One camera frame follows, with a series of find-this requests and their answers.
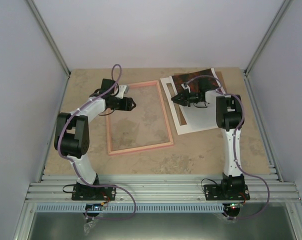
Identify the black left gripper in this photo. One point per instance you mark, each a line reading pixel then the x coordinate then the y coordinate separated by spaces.
pixel 126 106

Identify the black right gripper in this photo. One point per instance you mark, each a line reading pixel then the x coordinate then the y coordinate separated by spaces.
pixel 185 99

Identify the clear glass pane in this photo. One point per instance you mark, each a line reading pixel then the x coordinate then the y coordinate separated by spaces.
pixel 138 117

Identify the white mat board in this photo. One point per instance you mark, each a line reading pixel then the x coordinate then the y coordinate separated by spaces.
pixel 167 85

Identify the red forest photo print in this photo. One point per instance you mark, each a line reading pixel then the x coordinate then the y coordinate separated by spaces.
pixel 203 82

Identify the brown cardboard backing board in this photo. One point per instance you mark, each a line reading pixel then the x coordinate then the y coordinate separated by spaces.
pixel 222 80

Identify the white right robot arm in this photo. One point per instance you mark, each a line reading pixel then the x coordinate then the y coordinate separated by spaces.
pixel 216 109

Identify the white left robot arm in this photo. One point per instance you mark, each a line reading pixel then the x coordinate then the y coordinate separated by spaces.
pixel 72 136

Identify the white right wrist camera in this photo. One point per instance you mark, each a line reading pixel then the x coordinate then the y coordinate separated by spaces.
pixel 185 86

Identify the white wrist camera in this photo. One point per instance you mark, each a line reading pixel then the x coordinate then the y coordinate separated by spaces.
pixel 185 86
pixel 122 90

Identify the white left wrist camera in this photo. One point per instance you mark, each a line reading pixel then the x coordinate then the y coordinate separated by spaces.
pixel 122 90

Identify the pink wooden picture frame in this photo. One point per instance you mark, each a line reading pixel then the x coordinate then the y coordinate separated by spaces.
pixel 108 130

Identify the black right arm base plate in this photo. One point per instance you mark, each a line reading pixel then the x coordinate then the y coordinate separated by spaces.
pixel 219 192

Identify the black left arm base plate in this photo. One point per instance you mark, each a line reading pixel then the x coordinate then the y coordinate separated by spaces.
pixel 86 193

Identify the aluminium rail platform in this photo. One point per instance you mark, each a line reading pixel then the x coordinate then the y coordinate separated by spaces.
pixel 164 188

